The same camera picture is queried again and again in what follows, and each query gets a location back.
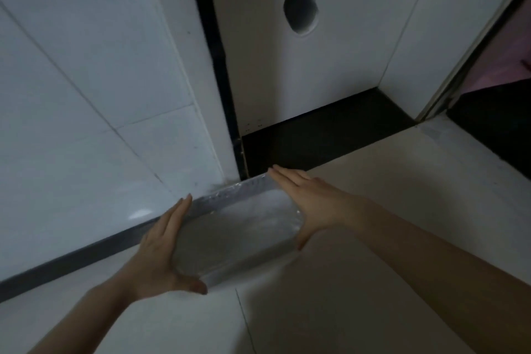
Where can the person's left hand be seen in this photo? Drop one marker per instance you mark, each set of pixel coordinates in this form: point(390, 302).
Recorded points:
point(151, 260)

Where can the person's right hand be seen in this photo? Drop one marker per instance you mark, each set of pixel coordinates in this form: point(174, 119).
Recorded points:
point(321, 204)

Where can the person's right thumb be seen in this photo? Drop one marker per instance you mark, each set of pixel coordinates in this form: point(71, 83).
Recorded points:
point(305, 239)

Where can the person's left thumb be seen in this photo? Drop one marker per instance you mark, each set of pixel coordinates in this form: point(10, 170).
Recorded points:
point(193, 283)

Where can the person's left forearm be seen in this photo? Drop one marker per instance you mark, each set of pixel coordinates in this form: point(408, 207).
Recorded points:
point(83, 318)

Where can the person's right forearm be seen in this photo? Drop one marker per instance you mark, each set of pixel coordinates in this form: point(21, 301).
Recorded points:
point(435, 279)

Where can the black stone threshold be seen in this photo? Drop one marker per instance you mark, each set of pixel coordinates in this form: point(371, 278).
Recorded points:
point(319, 134)

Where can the dark baseboard strip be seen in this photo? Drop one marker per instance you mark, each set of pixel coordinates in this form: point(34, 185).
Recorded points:
point(74, 260)

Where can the white door with round hole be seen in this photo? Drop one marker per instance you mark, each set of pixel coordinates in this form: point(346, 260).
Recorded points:
point(332, 55)

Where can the pink cloth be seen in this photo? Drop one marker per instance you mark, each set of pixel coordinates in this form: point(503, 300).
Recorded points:
point(504, 55)

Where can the black door frame strip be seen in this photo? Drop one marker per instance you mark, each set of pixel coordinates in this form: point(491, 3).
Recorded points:
point(215, 55)

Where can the white door frame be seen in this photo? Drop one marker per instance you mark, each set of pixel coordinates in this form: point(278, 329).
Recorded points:
point(464, 59)

